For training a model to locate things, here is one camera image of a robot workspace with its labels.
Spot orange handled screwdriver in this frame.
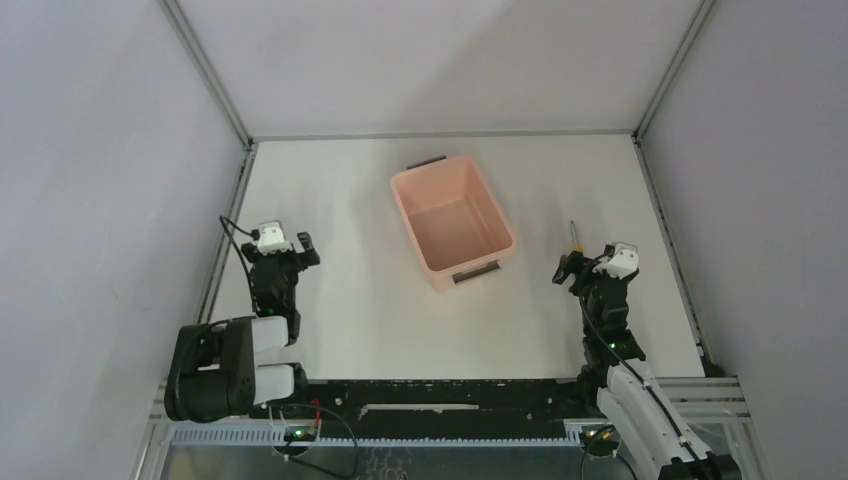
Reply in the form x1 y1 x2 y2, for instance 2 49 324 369
569 220 584 253

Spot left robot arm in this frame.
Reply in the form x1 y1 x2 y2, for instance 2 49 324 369
164 227 320 423

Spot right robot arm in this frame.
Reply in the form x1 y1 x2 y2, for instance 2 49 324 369
552 243 742 479

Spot pink plastic bin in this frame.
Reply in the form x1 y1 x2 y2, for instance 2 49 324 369
390 156 517 291

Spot small green circuit board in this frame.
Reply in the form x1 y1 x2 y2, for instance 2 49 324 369
284 427 318 443

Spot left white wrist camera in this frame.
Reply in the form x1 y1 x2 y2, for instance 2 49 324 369
256 220 292 255

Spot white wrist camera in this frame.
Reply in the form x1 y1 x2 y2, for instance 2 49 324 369
256 220 292 255
592 242 639 280

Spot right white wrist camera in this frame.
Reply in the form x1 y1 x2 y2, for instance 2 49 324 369
592 242 639 280

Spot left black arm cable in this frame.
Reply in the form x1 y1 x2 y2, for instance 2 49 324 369
218 215 261 313

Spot black mounting rail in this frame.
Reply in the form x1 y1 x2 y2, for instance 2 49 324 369
250 379 601 438

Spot white slotted cable duct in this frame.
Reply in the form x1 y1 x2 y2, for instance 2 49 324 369
171 424 583 448

